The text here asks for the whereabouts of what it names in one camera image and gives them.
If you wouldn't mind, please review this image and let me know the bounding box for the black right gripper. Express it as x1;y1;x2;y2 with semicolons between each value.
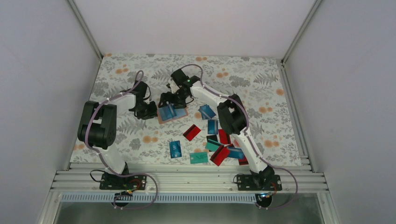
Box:
159;89;190;110

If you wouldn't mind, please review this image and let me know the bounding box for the blue striped card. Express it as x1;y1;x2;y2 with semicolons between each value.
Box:
158;104;177;121

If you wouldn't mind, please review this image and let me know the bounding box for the tan leather card holder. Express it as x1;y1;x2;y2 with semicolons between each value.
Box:
157;104;188;124

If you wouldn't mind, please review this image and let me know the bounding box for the blue card pile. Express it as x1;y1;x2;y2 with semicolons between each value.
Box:
198;105;216;120
169;140;182;159

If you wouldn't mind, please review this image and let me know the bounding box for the teal card pile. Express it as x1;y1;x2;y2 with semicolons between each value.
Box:
190;152;208;164

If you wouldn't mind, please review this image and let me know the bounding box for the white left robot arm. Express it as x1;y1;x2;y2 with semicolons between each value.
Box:
77;81;157;189

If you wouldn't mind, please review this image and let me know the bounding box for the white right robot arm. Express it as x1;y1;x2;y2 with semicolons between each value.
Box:
158;69;275;190

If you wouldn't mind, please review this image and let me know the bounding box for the red card near wallet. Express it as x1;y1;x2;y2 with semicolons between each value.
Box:
183;125;201;141

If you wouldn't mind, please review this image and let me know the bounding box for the blue card middle upright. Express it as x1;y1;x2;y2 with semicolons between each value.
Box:
207;119;219;135

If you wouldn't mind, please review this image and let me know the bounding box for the black card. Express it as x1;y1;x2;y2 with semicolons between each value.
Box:
206;135;218;142

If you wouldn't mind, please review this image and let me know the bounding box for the teal green card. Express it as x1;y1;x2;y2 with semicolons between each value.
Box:
205;139;223;152

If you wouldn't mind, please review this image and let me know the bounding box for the red card centre upright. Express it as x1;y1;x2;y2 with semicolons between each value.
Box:
219;129;231;145

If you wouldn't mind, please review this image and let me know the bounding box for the red card lower centre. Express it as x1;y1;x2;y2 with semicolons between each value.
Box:
210;146;230;166

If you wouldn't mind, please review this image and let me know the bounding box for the light blue card right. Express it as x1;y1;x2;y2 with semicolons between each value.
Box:
227;147;245;160

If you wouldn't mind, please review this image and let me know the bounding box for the red card bottom right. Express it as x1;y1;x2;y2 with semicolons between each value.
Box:
238;156;248;166

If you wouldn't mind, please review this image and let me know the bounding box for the floral patterned table mat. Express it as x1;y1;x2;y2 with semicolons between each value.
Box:
70;53;302;167

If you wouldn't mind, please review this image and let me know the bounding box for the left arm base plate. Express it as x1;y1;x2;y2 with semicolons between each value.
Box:
99;173;147;190

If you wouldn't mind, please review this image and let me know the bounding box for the aluminium rail frame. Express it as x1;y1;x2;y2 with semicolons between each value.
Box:
50;163;328;193

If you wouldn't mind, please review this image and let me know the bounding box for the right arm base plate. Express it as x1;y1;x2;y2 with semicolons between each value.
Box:
233;174;283;191

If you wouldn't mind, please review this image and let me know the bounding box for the perforated grey cable tray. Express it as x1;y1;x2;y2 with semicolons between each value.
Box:
60;192;256;204

